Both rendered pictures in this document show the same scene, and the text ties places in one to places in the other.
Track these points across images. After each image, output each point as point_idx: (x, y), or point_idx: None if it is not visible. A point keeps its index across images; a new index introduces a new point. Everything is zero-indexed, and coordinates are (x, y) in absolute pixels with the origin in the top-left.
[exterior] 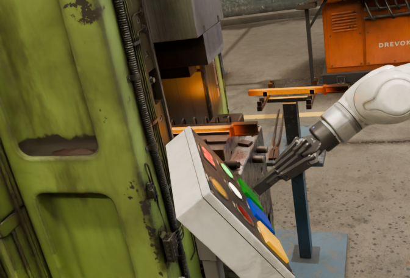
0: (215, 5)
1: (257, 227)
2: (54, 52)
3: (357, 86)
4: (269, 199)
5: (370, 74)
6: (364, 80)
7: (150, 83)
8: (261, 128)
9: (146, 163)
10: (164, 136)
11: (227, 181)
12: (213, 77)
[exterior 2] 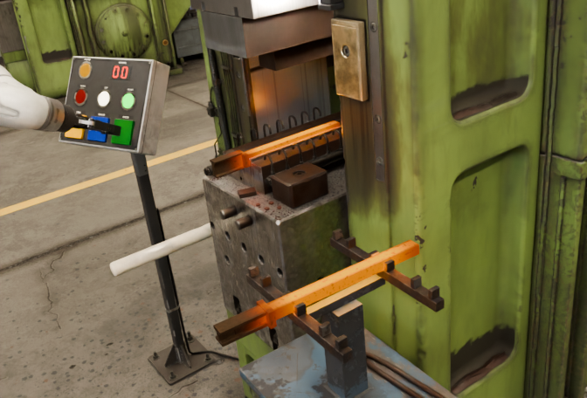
0: None
1: (79, 111)
2: None
3: (13, 78)
4: (285, 329)
5: (6, 81)
6: (2, 68)
7: None
8: (274, 223)
9: (211, 87)
10: (240, 94)
11: (107, 90)
12: (365, 135)
